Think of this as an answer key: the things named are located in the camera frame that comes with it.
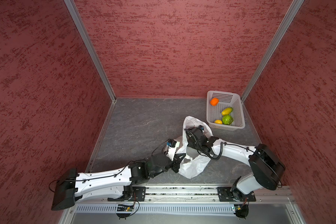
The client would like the white plastic bag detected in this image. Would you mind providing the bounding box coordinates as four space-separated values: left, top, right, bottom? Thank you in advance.
175 116 213 179

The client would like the small yellow lemon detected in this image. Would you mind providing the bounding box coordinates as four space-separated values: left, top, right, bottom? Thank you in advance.
215 120 224 125

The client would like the green custard apple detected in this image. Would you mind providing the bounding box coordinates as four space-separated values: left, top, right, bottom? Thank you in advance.
222 115 234 125

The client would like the orange carrot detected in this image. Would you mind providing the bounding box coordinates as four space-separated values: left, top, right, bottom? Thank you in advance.
210 98 219 106

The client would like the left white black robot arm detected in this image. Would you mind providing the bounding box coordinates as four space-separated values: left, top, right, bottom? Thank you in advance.
51 153 186 211

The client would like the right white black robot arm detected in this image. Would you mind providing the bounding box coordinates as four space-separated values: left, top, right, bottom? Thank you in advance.
184 126 286 202

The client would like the white perforated plastic basket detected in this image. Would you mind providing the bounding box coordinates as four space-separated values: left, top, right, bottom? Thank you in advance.
206 91 245 131

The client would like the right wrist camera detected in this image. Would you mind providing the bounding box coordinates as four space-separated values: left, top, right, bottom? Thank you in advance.
198 125 204 132

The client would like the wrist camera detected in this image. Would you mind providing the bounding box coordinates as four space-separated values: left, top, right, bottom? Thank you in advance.
162 139 180 161
198 125 204 132

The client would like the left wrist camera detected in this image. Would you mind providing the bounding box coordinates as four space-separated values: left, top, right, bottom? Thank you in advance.
162 139 180 161

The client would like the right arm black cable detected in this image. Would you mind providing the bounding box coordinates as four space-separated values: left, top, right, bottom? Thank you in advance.
184 127 225 161

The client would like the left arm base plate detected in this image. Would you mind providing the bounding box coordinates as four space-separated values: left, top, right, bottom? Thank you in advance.
107 186 146 202

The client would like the aluminium front rail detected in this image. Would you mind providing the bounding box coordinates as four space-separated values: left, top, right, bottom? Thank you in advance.
76 184 296 204

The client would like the left circuit board with wires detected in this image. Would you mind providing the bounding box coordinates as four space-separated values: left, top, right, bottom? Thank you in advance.
115 200 141 219

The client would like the circuit board with wires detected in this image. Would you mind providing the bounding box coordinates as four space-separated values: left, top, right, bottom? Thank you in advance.
115 200 141 219
234 200 249 219

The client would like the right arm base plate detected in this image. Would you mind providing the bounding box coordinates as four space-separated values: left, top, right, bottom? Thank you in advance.
217 187 256 203

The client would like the right circuit board with wires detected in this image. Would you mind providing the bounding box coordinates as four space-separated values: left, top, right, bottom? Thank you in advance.
234 200 249 219

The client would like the right aluminium corner post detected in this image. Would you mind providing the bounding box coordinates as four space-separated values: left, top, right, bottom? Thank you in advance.
241 0 304 103

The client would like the aluminium corner post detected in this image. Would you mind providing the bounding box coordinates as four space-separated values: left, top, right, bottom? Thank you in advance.
241 0 304 103
64 0 117 103

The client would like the left aluminium corner post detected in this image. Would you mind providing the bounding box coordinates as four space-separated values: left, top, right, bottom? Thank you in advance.
64 0 117 103

